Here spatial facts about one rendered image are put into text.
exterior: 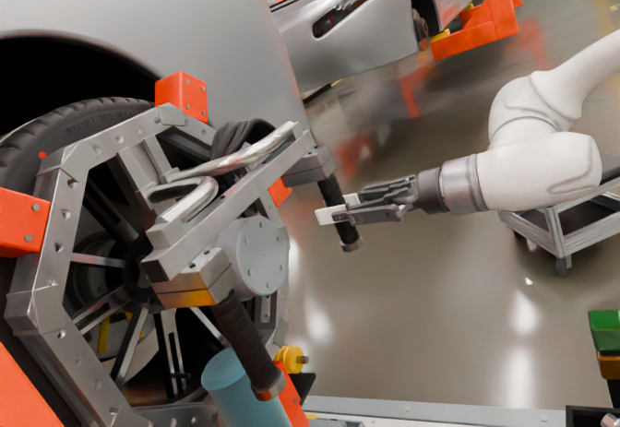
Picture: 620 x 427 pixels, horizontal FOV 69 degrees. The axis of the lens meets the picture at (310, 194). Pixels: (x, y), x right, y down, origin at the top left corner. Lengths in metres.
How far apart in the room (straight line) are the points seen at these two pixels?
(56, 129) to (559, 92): 0.78
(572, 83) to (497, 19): 3.37
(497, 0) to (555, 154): 3.49
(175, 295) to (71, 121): 0.38
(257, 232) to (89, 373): 0.30
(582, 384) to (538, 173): 0.96
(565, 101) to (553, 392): 0.95
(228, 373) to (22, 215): 0.35
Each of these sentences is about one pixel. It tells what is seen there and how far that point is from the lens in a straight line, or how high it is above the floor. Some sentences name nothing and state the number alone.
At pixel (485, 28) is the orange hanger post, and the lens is 4.17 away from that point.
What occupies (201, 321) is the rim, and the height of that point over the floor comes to 0.71.
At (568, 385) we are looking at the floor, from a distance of 1.56.
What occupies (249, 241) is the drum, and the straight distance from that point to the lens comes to 0.71.
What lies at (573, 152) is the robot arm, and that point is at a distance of 0.70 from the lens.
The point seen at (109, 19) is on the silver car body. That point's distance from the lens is 1.06.
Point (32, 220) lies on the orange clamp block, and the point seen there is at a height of 1.06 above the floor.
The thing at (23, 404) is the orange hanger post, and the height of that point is 1.03.
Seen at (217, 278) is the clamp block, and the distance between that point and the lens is 0.54.
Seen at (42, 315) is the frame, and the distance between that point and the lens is 0.67.
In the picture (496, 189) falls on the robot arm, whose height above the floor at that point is 0.84.
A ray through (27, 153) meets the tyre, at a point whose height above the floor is 1.13.
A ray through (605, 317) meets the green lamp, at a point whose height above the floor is 0.66.
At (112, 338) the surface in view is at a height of 0.75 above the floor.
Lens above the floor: 1.13
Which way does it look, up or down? 18 degrees down
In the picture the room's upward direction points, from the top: 23 degrees counter-clockwise
